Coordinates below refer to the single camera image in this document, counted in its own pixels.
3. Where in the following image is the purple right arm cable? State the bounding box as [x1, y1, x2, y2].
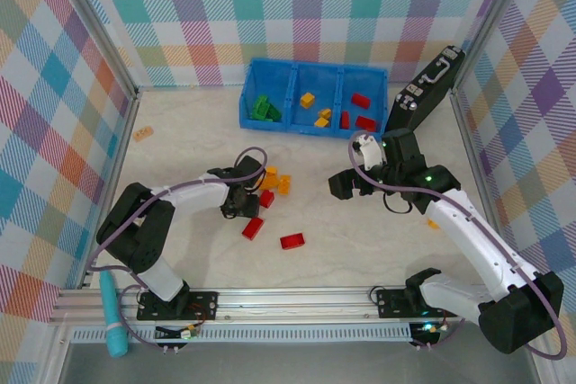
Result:
[348, 129, 567, 361]

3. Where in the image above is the black hard briefcase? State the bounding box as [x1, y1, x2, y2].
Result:
[385, 45, 466, 133]

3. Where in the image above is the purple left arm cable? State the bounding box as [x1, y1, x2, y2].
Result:
[85, 146, 270, 349]

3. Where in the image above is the blue three-compartment plastic bin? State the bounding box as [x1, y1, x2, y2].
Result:
[238, 58, 390, 140]

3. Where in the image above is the aluminium side rail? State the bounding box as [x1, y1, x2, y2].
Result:
[76, 89, 141, 290]
[449, 86, 500, 241]

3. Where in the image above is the aluminium mounting rail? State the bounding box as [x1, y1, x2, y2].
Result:
[48, 285, 482, 327]

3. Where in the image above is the aluminium frame post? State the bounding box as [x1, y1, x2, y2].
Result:
[44, 0, 140, 100]
[452, 0, 541, 88]

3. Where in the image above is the grey slotted cable duct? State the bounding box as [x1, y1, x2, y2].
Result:
[71, 327, 414, 344]

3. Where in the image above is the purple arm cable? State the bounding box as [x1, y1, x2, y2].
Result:
[85, 146, 270, 349]
[348, 129, 567, 361]

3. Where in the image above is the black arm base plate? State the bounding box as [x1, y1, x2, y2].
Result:
[376, 288, 458, 318]
[137, 291, 220, 322]

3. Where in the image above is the teal cylindrical tool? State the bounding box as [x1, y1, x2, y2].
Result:
[99, 271, 129, 358]

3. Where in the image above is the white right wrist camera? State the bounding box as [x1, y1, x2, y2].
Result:
[352, 134, 387, 173]

